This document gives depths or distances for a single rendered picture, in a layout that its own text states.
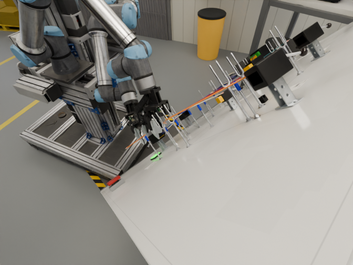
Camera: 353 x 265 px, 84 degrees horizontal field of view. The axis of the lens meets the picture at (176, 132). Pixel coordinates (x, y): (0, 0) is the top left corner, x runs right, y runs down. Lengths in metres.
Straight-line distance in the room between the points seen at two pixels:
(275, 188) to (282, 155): 0.05
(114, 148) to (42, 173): 0.81
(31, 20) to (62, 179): 1.64
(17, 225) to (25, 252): 0.26
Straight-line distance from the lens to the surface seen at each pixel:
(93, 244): 1.96
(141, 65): 0.73
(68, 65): 1.33
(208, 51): 3.62
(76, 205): 2.13
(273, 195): 0.18
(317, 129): 0.25
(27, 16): 1.04
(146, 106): 0.77
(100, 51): 1.15
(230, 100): 0.71
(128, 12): 1.16
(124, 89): 0.99
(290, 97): 0.38
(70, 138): 2.35
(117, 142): 2.10
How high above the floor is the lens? 1.79
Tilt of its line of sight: 49 degrees down
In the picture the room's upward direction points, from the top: 2 degrees counter-clockwise
